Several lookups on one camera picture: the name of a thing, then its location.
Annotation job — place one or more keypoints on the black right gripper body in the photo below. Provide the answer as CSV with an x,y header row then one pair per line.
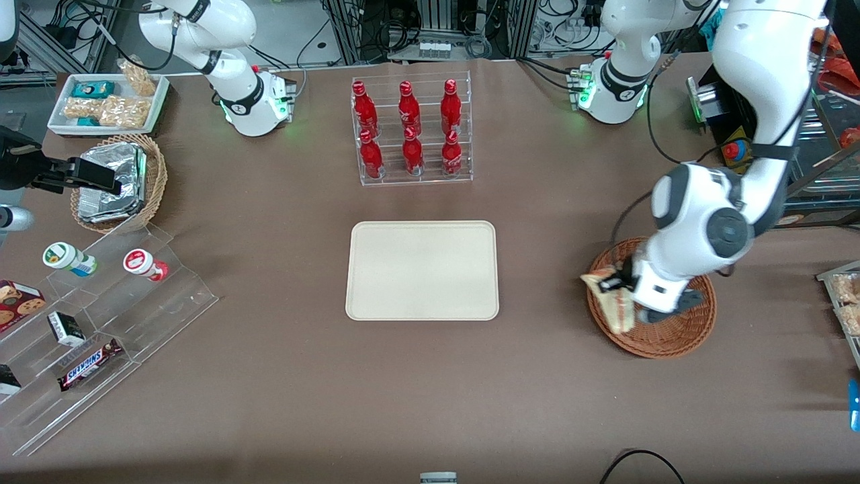
x,y
19,168

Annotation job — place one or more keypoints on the triangular sandwich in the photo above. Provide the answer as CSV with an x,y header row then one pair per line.
x,y
621,314

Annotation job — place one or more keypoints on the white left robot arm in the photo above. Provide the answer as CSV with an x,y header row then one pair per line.
x,y
752,81

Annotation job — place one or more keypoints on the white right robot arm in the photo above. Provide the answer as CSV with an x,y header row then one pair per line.
x,y
215,33

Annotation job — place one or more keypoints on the brown round wicker basket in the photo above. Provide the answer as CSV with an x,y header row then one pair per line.
x,y
672,339

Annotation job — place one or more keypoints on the white snack tray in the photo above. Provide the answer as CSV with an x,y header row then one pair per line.
x,y
60,117

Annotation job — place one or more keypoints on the tan deep wicker basket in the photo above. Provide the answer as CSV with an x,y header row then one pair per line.
x,y
156,181

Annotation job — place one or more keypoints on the clear snack tray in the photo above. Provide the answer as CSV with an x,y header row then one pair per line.
x,y
830,275

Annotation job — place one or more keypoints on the cream rectangular tray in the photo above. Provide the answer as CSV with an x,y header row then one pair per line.
x,y
422,269

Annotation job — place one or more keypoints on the silver foil pack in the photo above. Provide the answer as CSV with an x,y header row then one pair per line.
x,y
114,158
107,212

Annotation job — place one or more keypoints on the small teal snack pack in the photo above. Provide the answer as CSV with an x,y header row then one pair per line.
x,y
87,122

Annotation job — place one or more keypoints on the clear bag of nuts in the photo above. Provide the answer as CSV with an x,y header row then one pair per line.
x,y
124,112
138,77
80,107

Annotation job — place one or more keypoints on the green lid yogurt cup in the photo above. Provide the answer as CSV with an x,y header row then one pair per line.
x,y
67,258

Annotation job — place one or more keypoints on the red lid yogurt cup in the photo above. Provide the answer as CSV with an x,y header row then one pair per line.
x,y
144,263

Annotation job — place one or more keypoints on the red cookie box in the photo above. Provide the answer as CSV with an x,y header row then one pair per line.
x,y
19,304

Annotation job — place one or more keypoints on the small black white box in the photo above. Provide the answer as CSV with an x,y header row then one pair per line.
x,y
66,329

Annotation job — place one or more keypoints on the red emergency stop button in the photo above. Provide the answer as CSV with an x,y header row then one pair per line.
x,y
736,149

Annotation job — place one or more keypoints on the clear acrylic step shelf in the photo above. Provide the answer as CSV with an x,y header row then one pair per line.
x,y
134,336

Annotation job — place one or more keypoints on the silver box with green light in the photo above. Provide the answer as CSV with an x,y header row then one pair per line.
x,y
699,101

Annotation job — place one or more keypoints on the clear bag of crackers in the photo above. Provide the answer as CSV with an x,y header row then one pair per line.
x,y
850,319
846,288

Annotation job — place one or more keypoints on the brown Snickers bar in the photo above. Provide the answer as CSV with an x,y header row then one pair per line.
x,y
89,364

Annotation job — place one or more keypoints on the red cola bottle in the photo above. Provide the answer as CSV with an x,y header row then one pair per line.
x,y
365,111
371,160
409,111
451,158
451,111
412,156

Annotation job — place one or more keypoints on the clear acrylic bottle rack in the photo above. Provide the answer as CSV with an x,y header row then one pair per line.
x,y
430,181

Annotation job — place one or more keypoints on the blue plastic piece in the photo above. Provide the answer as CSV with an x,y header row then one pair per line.
x,y
854,407

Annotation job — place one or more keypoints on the teal cloth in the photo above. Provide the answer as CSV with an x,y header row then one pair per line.
x,y
711,23

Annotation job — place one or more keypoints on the grey device edge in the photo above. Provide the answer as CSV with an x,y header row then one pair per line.
x,y
438,478

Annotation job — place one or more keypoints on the orange bag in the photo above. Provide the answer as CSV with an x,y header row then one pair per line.
x,y
840,74

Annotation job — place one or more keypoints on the white power strip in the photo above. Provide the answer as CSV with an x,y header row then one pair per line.
x,y
434,49

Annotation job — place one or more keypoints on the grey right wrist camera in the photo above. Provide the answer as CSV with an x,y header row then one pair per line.
x,y
15,218

